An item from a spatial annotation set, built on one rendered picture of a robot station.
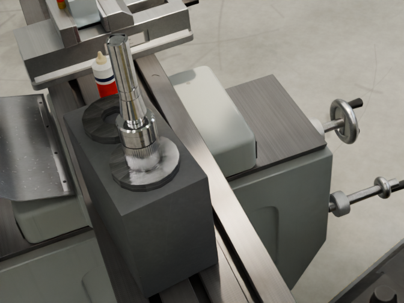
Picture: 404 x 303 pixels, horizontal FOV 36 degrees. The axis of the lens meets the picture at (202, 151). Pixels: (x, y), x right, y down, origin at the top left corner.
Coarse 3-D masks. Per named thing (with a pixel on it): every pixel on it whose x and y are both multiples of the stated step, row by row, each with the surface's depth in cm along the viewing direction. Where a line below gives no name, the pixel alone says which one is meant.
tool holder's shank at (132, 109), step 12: (120, 36) 66; (108, 48) 65; (120, 48) 65; (120, 60) 66; (132, 60) 67; (120, 72) 67; (132, 72) 68; (120, 84) 68; (132, 84) 69; (120, 96) 70; (132, 96) 69; (120, 108) 71; (132, 108) 70; (144, 108) 72; (132, 120) 71
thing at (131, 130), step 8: (152, 112) 74; (120, 120) 73; (144, 120) 73; (152, 120) 73; (120, 128) 72; (128, 128) 72; (136, 128) 72; (144, 128) 72; (152, 128) 73; (128, 136) 72; (136, 136) 72
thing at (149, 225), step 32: (96, 128) 83; (160, 128) 84; (96, 160) 80; (192, 160) 79; (96, 192) 88; (128, 192) 76; (160, 192) 75; (192, 192) 77; (128, 224) 75; (160, 224) 78; (192, 224) 81; (128, 256) 83; (160, 256) 82; (192, 256) 85; (160, 288) 86
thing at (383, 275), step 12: (396, 252) 128; (384, 264) 126; (396, 264) 126; (372, 276) 124; (384, 276) 122; (396, 276) 124; (360, 288) 122; (372, 288) 120; (384, 288) 116; (396, 288) 120; (348, 300) 120; (360, 300) 119; (372, 300) 117; (384, 300) 114; (396, 300) 116
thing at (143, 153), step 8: (120, 136) 73; (144, 136) 72; (152, 136) 73; (128, 144) 73; (136, 144) 73; (144, 144) 73; (152, 144) 74; (128, 152) 74; (136, 152) 74; (144, 152) 74; (152, 152) 75; (160, 152) 77; (128, 160) 76; (136, 160) 75; (144, 160) 75; (152, 160) 75; (160, 160) 77; (136, 168) 76; (144, 168) 76; (152, 168) 76
